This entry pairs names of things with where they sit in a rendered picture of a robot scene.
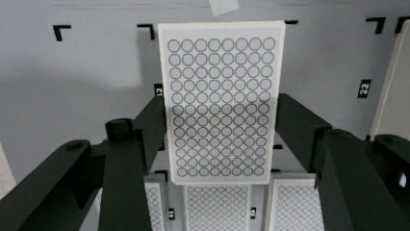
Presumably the white deep-well plate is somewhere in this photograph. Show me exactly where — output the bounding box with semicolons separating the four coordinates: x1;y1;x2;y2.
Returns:
371;20;410;141

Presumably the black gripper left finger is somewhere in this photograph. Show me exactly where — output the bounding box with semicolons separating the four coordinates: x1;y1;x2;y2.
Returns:
0;95;167;231

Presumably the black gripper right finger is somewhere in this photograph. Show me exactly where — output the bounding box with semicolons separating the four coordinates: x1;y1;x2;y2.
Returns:
274;93;410;231

